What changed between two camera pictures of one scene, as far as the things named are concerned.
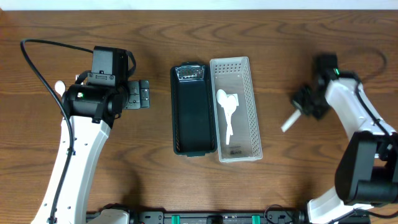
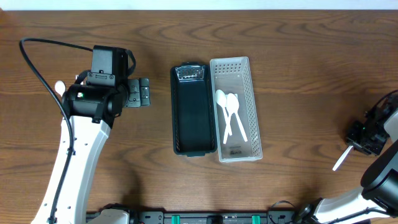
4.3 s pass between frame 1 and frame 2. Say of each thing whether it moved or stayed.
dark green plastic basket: stayed
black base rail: stayed
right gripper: moved
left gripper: stayed
